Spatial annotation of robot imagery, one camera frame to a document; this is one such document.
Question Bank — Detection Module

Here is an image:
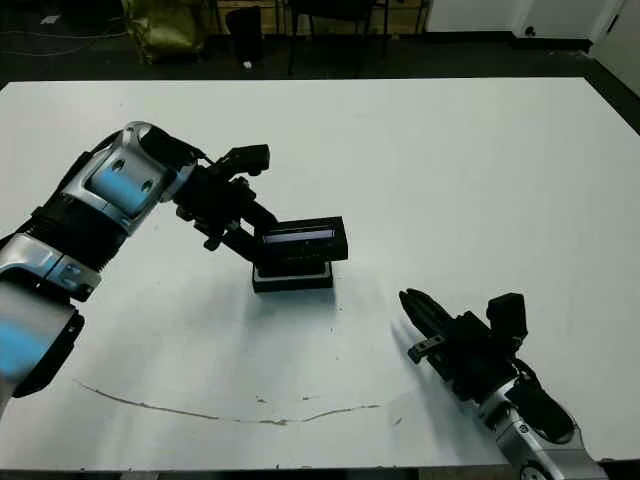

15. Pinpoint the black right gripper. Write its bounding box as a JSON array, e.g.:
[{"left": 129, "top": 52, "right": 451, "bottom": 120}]
[{"left": 398, "top": 287, "right": 517, "bottom": 406}]

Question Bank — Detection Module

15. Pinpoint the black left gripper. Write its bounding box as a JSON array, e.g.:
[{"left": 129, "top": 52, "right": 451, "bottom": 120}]
[{"left": 174, "top": 163, "right": 280, "bottom": 267}]

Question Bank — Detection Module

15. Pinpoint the black box lid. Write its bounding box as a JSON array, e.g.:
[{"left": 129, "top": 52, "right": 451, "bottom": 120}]
[{"left": 253, "top": 216, "right": 350, "bottom": 275}]

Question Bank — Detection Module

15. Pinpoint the black box base white lining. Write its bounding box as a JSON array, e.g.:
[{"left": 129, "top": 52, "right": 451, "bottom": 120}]
[{"left": 252, "top": 260, "right": 335, "bottom": 294}]

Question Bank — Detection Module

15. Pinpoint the black waste bin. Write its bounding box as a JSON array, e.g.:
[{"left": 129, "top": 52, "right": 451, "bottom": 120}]
[{"left": 225, "top": 5, "right": 264, "bottom": 66}]

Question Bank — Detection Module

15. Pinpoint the yellow-green bag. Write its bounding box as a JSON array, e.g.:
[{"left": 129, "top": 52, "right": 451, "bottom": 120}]
[{"left": 122, "top": 0, "right": 206, "bottom": 64}]

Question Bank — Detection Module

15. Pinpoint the black chair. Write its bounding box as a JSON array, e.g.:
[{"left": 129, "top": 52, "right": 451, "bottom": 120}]
[{"left": 289, "top": 0, "right": 391, "bottom": 76}]

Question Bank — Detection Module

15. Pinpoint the white door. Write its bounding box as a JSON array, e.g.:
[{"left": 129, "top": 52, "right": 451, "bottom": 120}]
[{"left": 589, "top": 0, "right": 640, "bottom": 89}]

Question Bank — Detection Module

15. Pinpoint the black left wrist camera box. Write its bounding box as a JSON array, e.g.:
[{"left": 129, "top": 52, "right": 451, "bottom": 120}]
[{"left": 215, "top": 143, "right": 272, "bottom": 177}]

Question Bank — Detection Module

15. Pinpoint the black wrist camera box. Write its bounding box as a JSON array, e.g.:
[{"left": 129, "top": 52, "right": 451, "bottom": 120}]
[
  {"left": 485, "top": 293, "right": 529, "bottom": 349},
  {"left": 215, "top": 143, "right": 272, "bottom": 177}
]

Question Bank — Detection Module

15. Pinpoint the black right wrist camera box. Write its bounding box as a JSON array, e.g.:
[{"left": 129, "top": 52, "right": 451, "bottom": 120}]
[{"left": 485, "top": 293, "right": 529, "bottom": 349}]

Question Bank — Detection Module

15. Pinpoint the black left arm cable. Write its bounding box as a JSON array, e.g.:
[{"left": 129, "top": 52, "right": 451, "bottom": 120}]
[{"left": 189, "top": 147, "right": 221, "bottom": 169}]

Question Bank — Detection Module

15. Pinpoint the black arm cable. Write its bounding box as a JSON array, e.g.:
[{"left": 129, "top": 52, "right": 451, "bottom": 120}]
[
  {"left": 509, "top": 354, "right": 544, "bottom": 394},
  {"left": 189, "top": 147, "right": 221, "bottom": 169}
]

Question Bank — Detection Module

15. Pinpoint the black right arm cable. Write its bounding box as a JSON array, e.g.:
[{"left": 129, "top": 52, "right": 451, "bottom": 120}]
[{"left": 509, "top": 354, "right": 544, "bottom": 394}]

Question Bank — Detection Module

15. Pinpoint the thin white floor cable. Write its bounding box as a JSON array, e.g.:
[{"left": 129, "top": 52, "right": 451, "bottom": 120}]
[{"left": 0, "top": 17, "right": 129, "bottom": 56}]

